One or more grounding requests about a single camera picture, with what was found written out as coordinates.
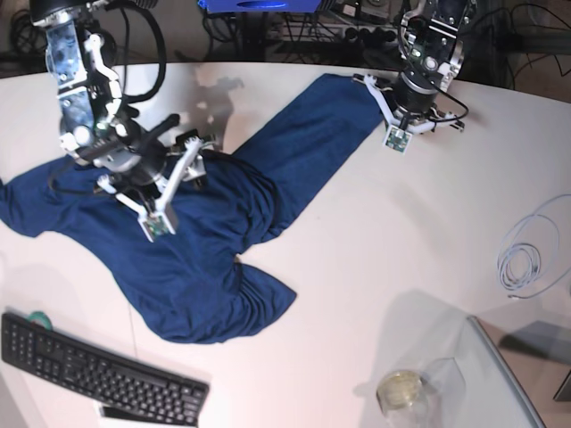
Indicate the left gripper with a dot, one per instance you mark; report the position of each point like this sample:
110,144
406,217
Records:
413,96

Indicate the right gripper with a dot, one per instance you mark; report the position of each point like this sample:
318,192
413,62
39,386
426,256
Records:
136,160

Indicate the dark blue t-shirt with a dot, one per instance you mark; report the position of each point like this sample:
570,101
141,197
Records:
189,287

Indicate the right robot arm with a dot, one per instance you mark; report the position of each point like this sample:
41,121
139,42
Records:
80,55

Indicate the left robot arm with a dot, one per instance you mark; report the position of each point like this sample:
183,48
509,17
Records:
428,36

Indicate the white power strip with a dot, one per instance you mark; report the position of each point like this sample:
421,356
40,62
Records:
313,31

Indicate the blue box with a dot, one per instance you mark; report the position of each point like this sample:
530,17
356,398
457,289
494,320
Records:
220,6

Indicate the green tape roll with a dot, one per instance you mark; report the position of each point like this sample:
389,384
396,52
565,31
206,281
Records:
40,318

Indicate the black computer keyboard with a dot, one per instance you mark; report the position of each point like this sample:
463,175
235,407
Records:
144,392

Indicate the clear glass jar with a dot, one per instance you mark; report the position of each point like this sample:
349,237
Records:
402,399

